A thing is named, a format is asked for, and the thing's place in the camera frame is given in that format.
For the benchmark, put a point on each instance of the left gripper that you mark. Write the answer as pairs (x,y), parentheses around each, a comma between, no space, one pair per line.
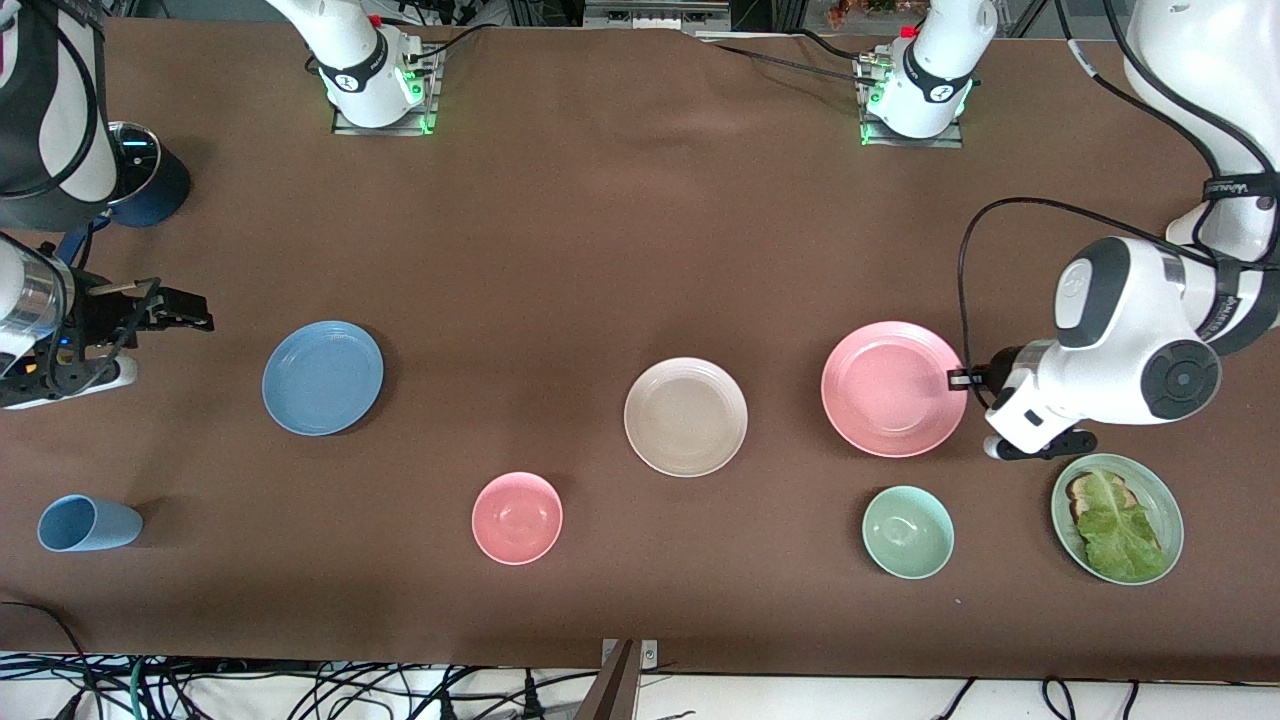
(1001,362)

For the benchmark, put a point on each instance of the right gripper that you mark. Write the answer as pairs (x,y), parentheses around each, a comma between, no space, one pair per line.
(103,312)

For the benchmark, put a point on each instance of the pink plate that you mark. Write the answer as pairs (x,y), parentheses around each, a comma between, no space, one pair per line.
(885,390)

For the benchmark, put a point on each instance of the blue plate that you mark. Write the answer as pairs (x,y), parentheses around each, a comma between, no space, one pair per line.
(322,378)

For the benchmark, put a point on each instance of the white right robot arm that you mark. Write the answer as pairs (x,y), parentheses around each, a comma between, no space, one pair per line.
(350,60)

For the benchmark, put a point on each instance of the dark blue metal-rimmed cup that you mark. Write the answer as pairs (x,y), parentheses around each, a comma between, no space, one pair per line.
(165,190)

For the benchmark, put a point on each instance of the toast bread slice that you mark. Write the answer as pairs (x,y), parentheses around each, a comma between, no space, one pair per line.
(1082,488)

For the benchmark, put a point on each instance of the green bowl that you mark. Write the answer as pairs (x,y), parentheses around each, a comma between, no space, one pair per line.
(908,532)

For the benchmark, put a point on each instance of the green lettuce leaf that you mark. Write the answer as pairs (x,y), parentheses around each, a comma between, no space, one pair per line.
(1120,540)

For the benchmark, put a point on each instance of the green plate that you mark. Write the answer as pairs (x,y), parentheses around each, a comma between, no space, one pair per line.
(1165,510)

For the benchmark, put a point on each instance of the light blue cup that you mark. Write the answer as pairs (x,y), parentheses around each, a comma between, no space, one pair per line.
(90,523)

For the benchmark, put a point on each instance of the beige plate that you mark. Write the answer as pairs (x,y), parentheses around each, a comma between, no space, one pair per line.
(685,417)

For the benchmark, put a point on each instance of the pink bowl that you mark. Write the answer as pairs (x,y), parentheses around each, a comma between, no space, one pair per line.
(517,518)

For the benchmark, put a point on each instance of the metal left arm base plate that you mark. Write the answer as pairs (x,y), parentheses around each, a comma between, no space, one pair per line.
(950,138)

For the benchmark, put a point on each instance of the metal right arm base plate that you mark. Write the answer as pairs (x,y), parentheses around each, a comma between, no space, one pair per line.
(345,125)

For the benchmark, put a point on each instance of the small metal bracket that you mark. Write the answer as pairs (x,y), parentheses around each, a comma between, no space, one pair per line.
(648,652)

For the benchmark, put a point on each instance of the dark camera post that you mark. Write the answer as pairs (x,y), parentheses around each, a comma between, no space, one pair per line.
(612,690)

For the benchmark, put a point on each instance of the silver aluminium rail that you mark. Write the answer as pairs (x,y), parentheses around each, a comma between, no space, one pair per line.
(655,15)

